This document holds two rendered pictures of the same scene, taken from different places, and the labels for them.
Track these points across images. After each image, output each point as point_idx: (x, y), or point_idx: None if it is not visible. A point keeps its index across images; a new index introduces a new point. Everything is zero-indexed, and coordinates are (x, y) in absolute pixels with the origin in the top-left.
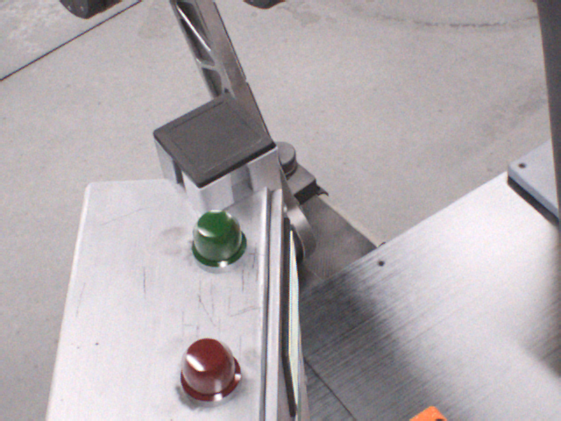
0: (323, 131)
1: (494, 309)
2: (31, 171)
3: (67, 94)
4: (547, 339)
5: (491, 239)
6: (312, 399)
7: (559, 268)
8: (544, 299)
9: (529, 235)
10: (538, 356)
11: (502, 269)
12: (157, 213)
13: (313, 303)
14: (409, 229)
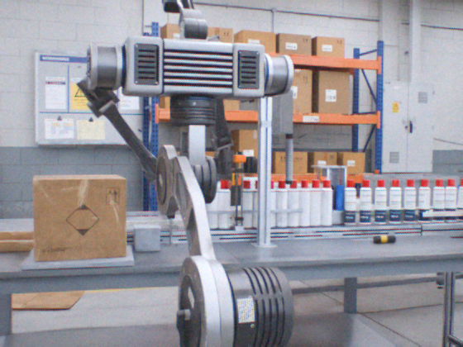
0: None
1: (174, 256)
2: None
3: None
4: (166, 253)
5: (158, 261)
6: (239, 255)
7: (146, 257)
8: (158, 255)
9: (145, 260)
10: (172, 252)
11: (162, 259)
12: None
13: (224, 262)
14: (179, 265)
